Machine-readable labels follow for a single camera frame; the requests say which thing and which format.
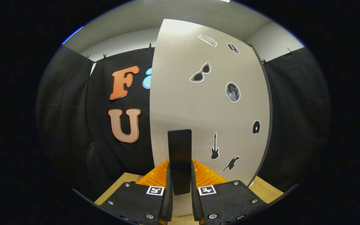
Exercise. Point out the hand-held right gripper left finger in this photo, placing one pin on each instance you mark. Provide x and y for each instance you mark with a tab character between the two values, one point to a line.
169	203

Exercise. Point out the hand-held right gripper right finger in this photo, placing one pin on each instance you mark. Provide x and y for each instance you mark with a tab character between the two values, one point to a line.
195	203

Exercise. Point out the beige cabinet door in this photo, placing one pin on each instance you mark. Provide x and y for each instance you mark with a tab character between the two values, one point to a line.
183	93

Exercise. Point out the black backdrop cloth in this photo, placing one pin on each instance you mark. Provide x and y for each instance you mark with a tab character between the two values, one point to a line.
73	125

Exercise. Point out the row of black backdrop clips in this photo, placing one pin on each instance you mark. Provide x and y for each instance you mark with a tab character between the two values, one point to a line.
150	47

